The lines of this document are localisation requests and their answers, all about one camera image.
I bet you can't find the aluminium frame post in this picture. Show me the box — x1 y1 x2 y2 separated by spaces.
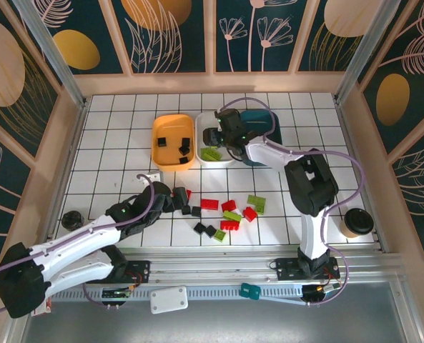
11 0 89 110
334 0 403 106

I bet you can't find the paper cup with black lid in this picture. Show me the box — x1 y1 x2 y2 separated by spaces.
339 208 376 239

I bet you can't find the grey slotted cable duct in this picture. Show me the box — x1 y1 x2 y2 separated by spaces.
50 285 307 302

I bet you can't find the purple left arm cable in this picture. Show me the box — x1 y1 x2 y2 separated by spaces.
0 173 154 316

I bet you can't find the small green circuit board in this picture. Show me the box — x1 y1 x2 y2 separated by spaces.
102 287 133 299

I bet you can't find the glass jar with black lid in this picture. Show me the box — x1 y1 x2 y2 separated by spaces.
61 210 87 232

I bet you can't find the white flat strip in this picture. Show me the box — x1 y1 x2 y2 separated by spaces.
260 294 306 307

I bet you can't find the white plastic container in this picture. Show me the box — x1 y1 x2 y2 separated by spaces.
194 111 239 167

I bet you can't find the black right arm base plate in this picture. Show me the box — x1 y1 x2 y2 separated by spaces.
275 256 341 282

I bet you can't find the white rectangular plate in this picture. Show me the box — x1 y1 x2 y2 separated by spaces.
149 285 189 316

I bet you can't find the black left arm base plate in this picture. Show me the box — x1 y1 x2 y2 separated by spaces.
85 259 152 285

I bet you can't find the teal plastic container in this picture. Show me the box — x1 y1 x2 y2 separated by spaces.
238 109 284 167

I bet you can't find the yellow plastic container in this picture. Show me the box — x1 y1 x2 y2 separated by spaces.
150 113 196 172

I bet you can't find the aluminium side rail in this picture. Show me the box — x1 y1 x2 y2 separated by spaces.
335 101 390 253
38 103 89 259

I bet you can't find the aluminium mounting rail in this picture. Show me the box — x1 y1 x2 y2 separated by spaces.
18 244 405 285

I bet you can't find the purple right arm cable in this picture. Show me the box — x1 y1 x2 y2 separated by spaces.
220 96 365 308

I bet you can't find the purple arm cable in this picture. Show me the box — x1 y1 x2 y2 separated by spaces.
220 96 365 308
0 173 154 316

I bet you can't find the teal plastic tag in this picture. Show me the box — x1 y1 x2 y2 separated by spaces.
239 282 262 301

